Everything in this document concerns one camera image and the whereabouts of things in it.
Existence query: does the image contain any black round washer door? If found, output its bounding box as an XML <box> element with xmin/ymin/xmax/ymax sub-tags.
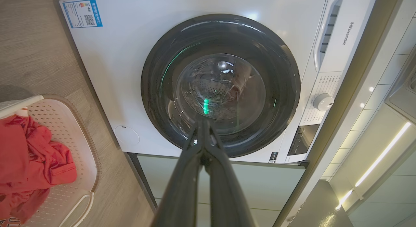
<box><xmin>141</xmin><ymin>14</ymin><xmax>301</xmax><ymax>158</ymax></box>

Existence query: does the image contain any black washer display panel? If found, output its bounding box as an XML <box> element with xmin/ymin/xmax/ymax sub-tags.
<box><xmin>287</xmin><ymin>124</ymin><xmax>320</xmax><ymax>156</ymax></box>

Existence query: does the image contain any LED light strip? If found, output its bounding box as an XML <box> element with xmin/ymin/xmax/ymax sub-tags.
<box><xmin>335</xmin><ymin>122</ymin><xmax>412</xmax><ymax>210</ymax></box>

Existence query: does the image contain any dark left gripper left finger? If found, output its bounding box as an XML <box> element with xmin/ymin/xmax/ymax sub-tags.
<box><xmin>151</xmin><ymin>120</ymin><xmax>208</xmax><ymax>227</ymax></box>

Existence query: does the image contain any white perforated laundry basket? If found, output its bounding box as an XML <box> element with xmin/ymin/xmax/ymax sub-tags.
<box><xmin>0</xmin><ymin>94</ymin><xmax>102</xmax><ymax>227</ymax></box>

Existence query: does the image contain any blue energy label sticker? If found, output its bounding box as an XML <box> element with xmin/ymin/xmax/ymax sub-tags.
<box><xmin>62</xmin><ymin>0</ymin><xmax>103</xmax><ymax>29</ymax></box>

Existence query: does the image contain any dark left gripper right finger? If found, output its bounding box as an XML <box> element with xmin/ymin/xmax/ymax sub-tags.
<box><xmin>203</xmin><ymin>120</ymin><xmax>257</xmax><ymax>227</ymax></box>

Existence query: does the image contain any round white filter cover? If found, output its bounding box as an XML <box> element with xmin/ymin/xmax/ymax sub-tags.
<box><xmin>114</xmin><ymin>125</ymin><xmax>140</xmax><ymax>145</ymax></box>

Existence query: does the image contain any white detergent drawer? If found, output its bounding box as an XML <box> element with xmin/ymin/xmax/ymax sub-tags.
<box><xmin>314</xmin><ymin>0</ymin><xmax>345</xmax><ymax>73</ymax></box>

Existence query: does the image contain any white washer control knob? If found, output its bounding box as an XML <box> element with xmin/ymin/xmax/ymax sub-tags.
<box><xmin>313</xmin><ymin>93</ymin><xmax>335</xmax><ymax>112</ymax></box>

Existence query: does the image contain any beige countertop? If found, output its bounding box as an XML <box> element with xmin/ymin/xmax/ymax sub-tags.
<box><xmin>273</xmin><ymin>0</ymin><xmax>407</xmax><ymax>227</ymax></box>

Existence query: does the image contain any red garment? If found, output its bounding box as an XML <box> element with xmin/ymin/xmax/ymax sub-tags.
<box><xmin>0</xmin><ymin>115</ymin><xmax>77</xmax><ymax>225</ymax></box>

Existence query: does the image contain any white front-load washing machine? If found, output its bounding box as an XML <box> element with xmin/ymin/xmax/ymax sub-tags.
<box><xmin>59</xmin><ymin>0</ymin><xmax>379</xmax><ymax>164</ymax></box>

